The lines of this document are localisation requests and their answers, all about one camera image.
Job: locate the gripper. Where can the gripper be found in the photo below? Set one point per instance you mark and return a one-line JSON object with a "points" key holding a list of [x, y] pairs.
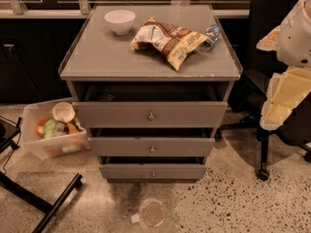
{"points": [[295, 44]]}

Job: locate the grey top drawer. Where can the grey top drawer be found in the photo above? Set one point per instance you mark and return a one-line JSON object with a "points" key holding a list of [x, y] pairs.
{"points": [[157, 105]]}

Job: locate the grey drawer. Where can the grey drawer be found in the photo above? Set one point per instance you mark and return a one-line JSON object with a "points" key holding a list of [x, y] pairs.
{"points": [[151, 142], [152, 168], [157, 105]]}

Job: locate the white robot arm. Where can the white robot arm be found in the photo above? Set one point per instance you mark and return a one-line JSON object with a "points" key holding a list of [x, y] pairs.
{"points": [[291, 41]]}

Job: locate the grey drawer cabinet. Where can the grey drawer cabinet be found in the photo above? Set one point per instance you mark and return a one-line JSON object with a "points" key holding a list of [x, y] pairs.
{"points": [[99, 56]]}

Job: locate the grey bottom drawer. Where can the grey bottom drawer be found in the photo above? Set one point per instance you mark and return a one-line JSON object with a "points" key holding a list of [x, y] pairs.
{"points": [[152, 168]]}

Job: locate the grey middle drawer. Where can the grey middle drawer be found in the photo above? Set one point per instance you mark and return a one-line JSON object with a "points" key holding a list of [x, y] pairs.
{"points": [[151, 142]]}

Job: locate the clear plastic water bottle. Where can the clear plastic water bottle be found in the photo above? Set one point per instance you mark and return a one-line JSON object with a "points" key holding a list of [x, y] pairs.
{"points": [[212, 33]]}

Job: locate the black office chair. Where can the black office chair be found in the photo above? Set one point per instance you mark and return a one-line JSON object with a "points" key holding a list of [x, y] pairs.
{"points": [[249, 93]]}

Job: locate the brown yellow chip bag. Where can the brown yellow chip bag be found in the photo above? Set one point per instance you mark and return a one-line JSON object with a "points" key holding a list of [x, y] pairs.
{"points": [[173, 42]]}

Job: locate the round floor plate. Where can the round floor plate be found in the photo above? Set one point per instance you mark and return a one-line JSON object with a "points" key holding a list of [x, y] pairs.
{"points": [[152, 213]]}

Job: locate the white card packet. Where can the white card packet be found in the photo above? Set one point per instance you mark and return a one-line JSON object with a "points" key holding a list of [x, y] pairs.
{"points": [[106, 97]]}

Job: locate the small white paper scrap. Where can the small white paper scrap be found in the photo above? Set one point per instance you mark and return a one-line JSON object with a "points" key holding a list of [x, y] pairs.
{"points": [[135, 218]]}

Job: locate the white ceramic bowl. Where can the white ceramic bowl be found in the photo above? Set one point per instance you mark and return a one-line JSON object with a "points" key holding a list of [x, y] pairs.
{"points": [[120, 21]]}

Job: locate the white cup in bin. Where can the white cup in bin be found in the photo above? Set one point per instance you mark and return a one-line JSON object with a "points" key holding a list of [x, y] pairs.
{"points": [[63, 111]]}

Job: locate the clear plastic storage bin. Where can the clear plastic storage bin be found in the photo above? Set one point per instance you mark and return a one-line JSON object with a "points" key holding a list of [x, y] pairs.
{"points": [[67, 136]]}

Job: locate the green item in bin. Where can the green item in bin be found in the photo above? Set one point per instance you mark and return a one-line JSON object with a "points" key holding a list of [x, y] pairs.
{"points": [[48, 129]]}

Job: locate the orange fruit in bin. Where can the orange fruit in bin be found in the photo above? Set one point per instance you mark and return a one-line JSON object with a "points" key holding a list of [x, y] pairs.
{"points": [[39, 126]]}

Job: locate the black stand base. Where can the black stand base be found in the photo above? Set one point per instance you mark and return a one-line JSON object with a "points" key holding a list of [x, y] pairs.
{"points": [[8, 131]]}

